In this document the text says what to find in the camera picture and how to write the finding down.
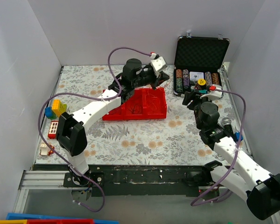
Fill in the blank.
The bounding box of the blue storage bin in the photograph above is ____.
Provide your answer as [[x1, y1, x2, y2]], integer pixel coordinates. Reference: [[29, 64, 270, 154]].
[[6, 213, 119, 224]]

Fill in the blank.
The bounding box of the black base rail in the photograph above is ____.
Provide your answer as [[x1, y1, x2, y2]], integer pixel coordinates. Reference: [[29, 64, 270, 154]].
[[63, 165, 213, 197]]

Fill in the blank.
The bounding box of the yellow dealer chip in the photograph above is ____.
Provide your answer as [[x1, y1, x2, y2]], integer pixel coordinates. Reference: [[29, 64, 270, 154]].
[[197, 78, 206, 86]]

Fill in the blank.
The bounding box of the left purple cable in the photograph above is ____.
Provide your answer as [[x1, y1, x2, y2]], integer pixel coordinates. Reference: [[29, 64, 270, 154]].
[[38, 47, 154, 212]]

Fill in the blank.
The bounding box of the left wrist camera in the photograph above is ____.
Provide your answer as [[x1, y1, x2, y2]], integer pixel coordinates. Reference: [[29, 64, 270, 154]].
[[150, 52, 167, 73]]

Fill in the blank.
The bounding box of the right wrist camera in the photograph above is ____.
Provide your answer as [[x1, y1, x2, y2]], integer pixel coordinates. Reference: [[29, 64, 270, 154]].
[[200, 84, 223, 101]]

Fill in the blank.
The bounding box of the black microphone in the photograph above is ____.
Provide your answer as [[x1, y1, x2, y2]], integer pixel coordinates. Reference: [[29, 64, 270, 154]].
[[221, 117, 235, 138]]

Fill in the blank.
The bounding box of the small blue block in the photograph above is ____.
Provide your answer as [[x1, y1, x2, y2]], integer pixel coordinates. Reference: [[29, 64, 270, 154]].
[[235, 132, 243, 142]]

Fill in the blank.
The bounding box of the playing card deck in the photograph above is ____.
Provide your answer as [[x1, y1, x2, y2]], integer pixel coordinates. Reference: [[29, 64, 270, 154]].
[[189, 71, 204, 81]]

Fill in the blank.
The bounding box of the red three-compartment tray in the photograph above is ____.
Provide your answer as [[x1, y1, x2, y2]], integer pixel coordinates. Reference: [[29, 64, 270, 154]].
[[102, 88, 167, 121]]

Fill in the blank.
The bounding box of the red storage bin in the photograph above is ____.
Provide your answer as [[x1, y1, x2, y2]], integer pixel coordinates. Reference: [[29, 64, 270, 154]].
[[27, 219, 95, 224]]

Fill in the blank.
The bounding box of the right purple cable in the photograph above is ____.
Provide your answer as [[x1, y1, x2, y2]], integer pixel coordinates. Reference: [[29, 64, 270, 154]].
[[190, 90, 247, 207]]

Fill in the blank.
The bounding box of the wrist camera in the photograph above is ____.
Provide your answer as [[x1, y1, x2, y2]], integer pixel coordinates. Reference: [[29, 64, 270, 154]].
[[200, 84, 223, 101], [150, 52, 167, 73]]

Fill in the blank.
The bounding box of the black poker chip case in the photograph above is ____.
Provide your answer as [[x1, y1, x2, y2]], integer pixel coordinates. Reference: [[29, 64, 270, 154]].
[[172, 36, 230, 96]]

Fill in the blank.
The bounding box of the green toy brick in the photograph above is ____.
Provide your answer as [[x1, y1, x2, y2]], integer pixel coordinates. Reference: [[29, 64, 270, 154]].
[[51, 104, 68, 120]]

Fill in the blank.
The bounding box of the yellow storage bin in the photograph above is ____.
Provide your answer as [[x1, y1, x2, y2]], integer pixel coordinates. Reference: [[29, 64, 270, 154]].
[[0, 219, 27, 224]]

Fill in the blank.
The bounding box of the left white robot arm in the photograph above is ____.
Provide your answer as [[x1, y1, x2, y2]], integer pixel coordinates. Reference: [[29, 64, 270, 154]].
[[56, 56, 169, 187]]

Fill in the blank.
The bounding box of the small white red toy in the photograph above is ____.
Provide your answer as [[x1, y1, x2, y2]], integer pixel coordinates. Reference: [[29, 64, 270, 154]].
[[39, 143, 54, 156]]

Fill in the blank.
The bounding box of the red white toy block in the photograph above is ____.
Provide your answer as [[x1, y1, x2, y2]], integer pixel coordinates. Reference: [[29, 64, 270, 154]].
[[48, 120, 59, 139]]

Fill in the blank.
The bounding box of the blue toy brick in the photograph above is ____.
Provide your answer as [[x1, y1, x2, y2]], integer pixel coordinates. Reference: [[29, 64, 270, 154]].
[[45, 107, 56, 119]]

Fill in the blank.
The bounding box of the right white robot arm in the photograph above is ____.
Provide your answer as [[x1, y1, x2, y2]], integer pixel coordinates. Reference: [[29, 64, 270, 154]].
[[182, 86, 280, 220]]

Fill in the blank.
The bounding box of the yellow toy brick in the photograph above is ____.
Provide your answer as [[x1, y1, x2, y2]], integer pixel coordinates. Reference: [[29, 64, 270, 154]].
[[51, 99, 66, 118]]

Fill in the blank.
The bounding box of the teal card box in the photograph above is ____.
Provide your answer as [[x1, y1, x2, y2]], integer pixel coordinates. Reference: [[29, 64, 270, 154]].
[[199, 90, 209, 95]]

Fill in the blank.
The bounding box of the purple cable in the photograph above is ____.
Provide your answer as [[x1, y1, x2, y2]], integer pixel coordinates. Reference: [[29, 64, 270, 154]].
[[38, 47, 154, 212], [190, 90, 247, 207]]

